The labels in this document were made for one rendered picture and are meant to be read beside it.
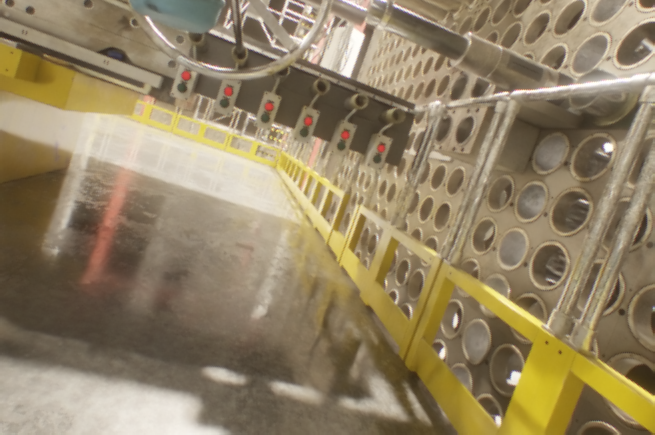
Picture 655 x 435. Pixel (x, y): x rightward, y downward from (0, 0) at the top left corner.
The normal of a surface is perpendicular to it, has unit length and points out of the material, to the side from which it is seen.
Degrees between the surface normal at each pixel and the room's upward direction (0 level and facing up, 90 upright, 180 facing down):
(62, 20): 90
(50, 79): 90
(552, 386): 90
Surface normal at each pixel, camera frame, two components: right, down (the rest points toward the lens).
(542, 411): -0.93, -0.32
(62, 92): 0.17, 0.13
